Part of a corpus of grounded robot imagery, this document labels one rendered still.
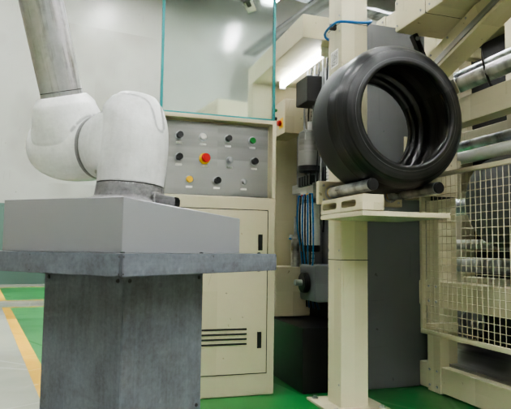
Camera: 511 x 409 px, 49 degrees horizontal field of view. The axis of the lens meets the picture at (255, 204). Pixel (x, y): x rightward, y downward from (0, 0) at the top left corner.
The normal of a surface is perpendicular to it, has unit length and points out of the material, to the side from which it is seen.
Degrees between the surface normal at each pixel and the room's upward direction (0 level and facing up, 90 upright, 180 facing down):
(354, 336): 90
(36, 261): 90
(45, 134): 107
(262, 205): 90
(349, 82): 73
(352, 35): 90
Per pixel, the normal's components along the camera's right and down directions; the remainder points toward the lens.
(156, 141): 0.75, -0.09
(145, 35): 0.44, -0.07
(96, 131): -0.54, -0.23
